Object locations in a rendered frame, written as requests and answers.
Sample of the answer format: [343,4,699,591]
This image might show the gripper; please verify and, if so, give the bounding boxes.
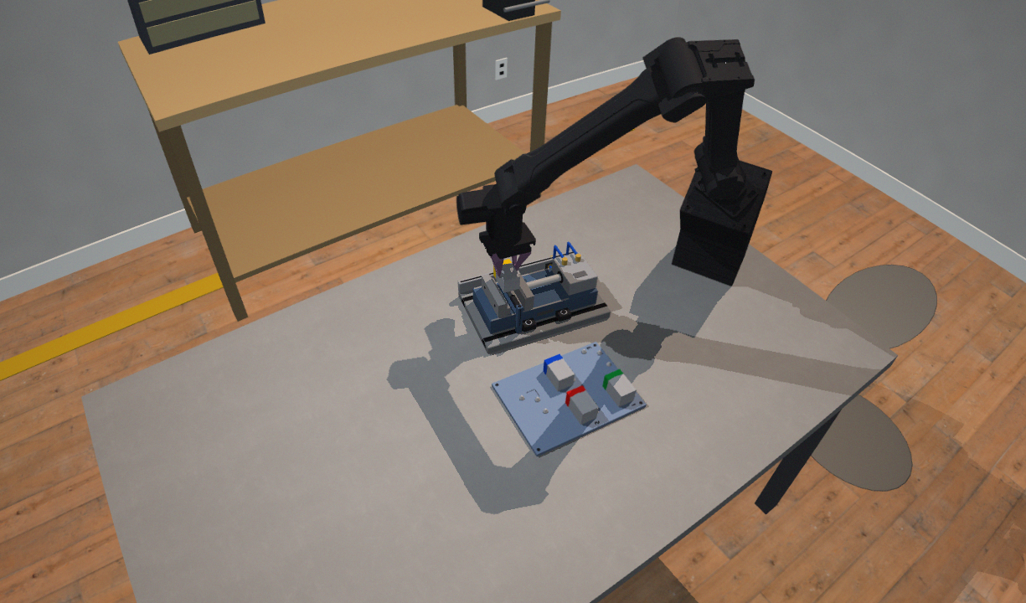
[479,218,536,276]

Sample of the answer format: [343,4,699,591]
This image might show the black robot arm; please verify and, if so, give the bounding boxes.
[456,37,759,240]

